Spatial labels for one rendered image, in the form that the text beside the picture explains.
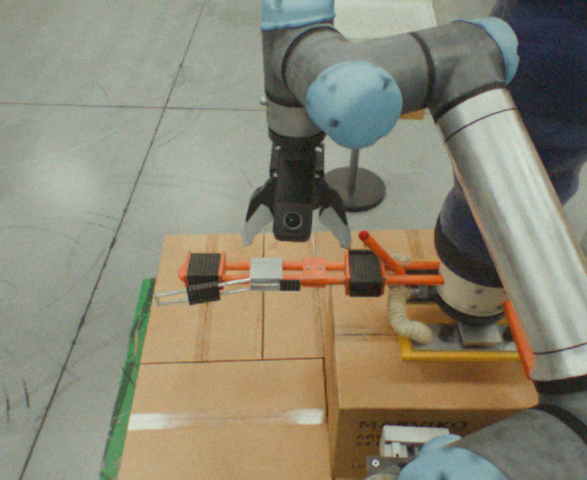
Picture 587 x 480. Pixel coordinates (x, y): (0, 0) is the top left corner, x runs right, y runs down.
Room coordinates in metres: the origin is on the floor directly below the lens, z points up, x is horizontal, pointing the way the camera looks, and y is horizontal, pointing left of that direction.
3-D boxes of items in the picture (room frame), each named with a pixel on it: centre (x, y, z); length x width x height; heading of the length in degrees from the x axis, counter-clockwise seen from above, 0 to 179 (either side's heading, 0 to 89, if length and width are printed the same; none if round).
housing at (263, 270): (0.80, 0.06, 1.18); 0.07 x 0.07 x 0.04; 0
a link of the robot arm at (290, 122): (0.56, 0.00, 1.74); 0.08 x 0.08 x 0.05
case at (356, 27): (2.50, -0.33, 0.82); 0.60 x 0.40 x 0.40; 86
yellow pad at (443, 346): (0.70, -0.40, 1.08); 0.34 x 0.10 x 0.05; 90
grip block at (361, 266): (0.80, -0.15, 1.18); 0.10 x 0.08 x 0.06; 0
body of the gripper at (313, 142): (0.57, 0.00, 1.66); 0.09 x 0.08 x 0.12; 178
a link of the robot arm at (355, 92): (0.48, -0.06, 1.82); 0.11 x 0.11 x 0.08; 24
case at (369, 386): (0.80, -0.40, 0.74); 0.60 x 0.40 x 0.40; 90
